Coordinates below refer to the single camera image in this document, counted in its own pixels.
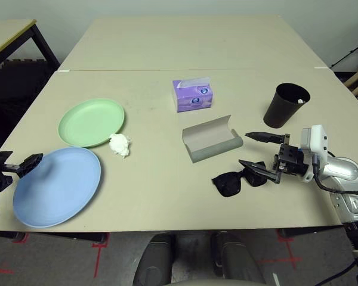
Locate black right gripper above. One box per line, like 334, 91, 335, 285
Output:
237, 131, 308, 185

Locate blue plastic plate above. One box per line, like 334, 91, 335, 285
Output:
13, 146, 102, 229

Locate black sunglasses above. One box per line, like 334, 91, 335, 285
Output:
211, 162, 271, 198

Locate white tissue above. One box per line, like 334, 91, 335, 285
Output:
109, 133, 132, 159

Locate black plastic cup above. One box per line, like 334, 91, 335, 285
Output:
263, 82, 311, 129

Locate grey open glasses case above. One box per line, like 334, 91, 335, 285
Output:
181, 114, 244, 164

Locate green plastic plate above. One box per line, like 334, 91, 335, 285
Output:
58, 98, 126, 149

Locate black foam floor mat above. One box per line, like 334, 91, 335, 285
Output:
0, 59, 59, 147

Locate black table foot bar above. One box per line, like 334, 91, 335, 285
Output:
0, 229, 106, 244

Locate purple tissue pack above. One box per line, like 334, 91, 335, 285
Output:
172, 76, 214, 113

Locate dark grey robot right leg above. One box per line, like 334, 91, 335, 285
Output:
210, 231, 266, 286

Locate dark grey robot leg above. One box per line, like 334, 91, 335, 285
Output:
132, 233, 175, 286
210, 231, 266, 286

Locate light grey robot torso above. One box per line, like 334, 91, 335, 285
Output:
163, 278, 257, 286

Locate dark grey robot left leg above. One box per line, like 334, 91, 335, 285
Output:
132, 233, 175, 286

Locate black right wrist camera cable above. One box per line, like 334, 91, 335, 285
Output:
310, 151, 358, 206

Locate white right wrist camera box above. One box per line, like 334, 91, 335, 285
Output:
298, 124, 329, 182

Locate side table with black frame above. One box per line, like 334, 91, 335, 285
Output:
0, 19, 61, 75

